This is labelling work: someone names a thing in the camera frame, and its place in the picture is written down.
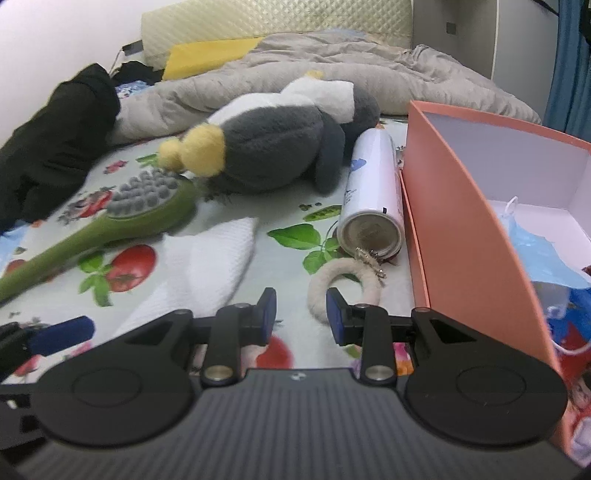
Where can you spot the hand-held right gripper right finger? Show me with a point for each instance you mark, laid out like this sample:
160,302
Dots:
334,318

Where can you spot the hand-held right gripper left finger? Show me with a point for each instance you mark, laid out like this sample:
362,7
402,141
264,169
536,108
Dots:
270,317

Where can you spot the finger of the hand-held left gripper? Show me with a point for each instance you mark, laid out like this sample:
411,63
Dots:
64,334

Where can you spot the white knitted cloth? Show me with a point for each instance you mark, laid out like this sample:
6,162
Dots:
207,258

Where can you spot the pink cardboard box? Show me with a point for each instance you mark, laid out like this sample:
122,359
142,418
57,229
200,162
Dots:
461,254

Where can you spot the disposable face mask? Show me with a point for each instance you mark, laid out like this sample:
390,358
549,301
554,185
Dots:
535,258

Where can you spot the blue plastic packet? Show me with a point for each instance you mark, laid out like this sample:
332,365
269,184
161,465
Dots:
572,318

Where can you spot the floral printed sheet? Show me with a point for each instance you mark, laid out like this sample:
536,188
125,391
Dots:
286,217

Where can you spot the white spray can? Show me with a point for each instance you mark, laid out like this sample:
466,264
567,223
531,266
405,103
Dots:
369,184

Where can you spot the green massage brush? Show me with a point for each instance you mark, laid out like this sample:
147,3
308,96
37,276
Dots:
138,217

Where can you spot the grey penguin plush toy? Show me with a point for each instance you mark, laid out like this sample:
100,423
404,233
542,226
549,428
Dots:
277,138

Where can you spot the black jacket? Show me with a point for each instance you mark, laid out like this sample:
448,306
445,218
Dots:
55,138

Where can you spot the grey duvet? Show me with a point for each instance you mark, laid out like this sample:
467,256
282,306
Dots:
392,78

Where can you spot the blue patterned cloth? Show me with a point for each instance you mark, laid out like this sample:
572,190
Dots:
131,90

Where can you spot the yellow pillow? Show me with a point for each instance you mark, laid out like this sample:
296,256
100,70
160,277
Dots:
203,57

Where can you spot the black garment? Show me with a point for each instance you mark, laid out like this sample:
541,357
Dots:
136,71

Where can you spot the cream quilted headboard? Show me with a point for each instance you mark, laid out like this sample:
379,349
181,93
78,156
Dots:
277,18

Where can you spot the white wardrobe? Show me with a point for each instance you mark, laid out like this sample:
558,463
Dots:
521,46

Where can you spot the blue curtain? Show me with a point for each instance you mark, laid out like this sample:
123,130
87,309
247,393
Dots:
570,69

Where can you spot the dark wall switch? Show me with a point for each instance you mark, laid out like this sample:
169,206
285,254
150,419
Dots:
451,27

